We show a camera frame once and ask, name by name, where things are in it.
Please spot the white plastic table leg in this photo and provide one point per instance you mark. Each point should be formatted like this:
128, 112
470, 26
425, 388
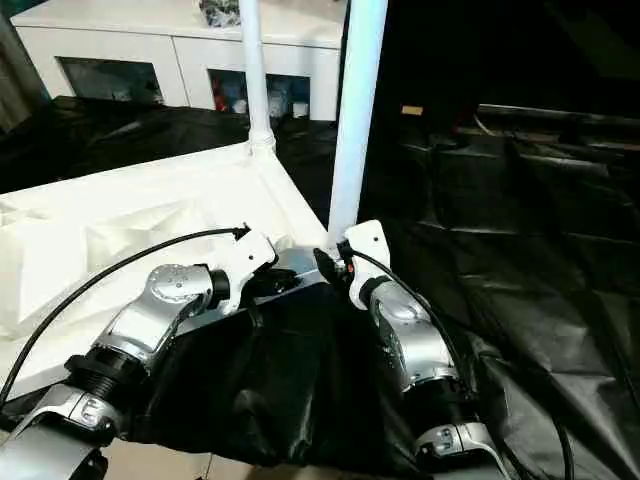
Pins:
257, 75
355, 125

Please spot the white upturned plastic table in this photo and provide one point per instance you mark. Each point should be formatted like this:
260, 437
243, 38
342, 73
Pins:
125, 200

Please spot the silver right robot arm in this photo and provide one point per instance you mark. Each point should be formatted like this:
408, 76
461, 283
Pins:
420, 340

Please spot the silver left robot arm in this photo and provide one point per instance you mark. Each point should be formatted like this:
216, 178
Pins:
140, 320

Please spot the black glossy mat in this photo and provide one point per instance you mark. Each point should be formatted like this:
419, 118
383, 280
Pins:
525, 250

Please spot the black speaker box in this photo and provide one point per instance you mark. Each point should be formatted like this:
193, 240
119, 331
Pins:
425, 50

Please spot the white glass-door cabinet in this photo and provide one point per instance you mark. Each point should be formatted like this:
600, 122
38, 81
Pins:
175, 45

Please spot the black glossy tv stand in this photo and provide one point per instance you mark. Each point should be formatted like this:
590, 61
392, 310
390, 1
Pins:
560, 116

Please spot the grey curtain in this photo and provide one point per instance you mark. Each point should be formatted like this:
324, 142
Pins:
17, 80

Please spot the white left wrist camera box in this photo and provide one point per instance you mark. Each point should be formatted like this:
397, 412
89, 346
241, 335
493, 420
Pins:
252, 255

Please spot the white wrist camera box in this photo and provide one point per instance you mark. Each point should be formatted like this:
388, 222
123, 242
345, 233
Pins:
252, 255
370, 240

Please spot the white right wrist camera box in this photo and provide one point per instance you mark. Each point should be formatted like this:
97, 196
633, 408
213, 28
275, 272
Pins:
370, 240

